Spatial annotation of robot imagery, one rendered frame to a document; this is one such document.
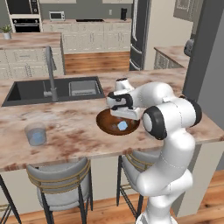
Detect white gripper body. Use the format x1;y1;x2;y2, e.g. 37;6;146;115
109;106;142;122

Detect pale blue ice cube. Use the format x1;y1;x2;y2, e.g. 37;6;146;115
117;121;129;131

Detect brown wooden bowl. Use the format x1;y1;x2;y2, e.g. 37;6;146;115
95;108;141;137

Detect glass of water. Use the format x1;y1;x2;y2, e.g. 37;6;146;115
24;122;48;147

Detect grey stool with gold bands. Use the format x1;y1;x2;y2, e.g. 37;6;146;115
25;157;95;224
115;149;165;221

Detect grey cupboard run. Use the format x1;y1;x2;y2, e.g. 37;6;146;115
153;50;186;71

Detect black steel fridge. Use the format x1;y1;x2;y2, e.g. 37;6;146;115
129;0;153;72

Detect cream cupboard run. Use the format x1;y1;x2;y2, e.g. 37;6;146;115
41;20;132;55

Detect grey sink tap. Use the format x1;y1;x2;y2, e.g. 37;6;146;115
43;45;60;102

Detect grey toaster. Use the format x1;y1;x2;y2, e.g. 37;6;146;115
183;38;195;58

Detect black coffee machine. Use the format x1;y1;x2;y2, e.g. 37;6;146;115
120;7;129;22

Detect black hob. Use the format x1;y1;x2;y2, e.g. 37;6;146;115
75;18;105;24

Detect black kitchen sink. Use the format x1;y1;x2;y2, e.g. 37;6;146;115
1;76;106;108

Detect cream island cupboards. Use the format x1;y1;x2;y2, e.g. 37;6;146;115
0;46;66;81

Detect white toaster oven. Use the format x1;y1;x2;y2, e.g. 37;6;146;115
48;10;67;22

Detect green plant in white pot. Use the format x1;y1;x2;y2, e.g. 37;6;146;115
0;24;13;40

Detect black stool leg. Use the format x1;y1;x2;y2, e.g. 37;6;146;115
0;174;23;224

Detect cream wall cupboard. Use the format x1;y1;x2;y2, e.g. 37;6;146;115
101;0;134;4
38;0;78;4

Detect grey wall cupboard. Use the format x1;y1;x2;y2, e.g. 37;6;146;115
172;0;206;23

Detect black wall oven stack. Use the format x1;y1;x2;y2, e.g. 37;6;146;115
4;0;42;34

